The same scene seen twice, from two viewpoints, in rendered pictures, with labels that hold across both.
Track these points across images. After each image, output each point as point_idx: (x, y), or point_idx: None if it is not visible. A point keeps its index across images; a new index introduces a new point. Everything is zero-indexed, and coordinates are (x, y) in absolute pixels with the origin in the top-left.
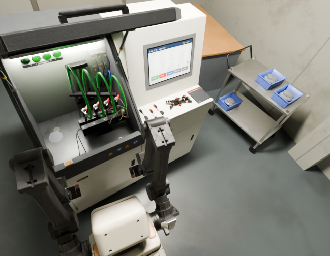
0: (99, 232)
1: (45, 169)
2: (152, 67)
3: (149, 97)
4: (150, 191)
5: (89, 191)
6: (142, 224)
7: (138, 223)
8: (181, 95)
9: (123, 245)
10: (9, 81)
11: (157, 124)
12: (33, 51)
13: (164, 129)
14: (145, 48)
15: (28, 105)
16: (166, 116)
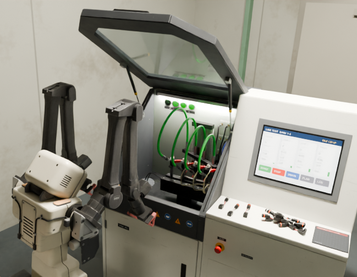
0: (39, 151)
1: (59, 89)
2: (265, 151)
3: (249, 193)
4: (97, 181)
5: (125, 264)
6: (56, 170)
7: (55, 167)
8: None
9: (36, 176)
10: (144, 106)
11: (127, 101)
12: (174, 95)
13: (125, 104)
14: (261, 122)
15: (153, 145)
16: (244, 220)
